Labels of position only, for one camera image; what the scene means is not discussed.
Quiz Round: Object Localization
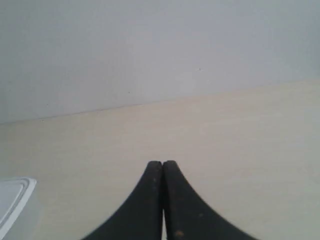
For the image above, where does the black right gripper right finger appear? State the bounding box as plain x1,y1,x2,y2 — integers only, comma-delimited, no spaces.
162,160,254,240

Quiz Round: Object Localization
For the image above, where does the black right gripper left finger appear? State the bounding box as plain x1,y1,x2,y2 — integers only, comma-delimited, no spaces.
84,161,163,240

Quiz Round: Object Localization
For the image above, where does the white lidded plastic container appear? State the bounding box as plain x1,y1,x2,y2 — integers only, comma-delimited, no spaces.
0,177,40,240

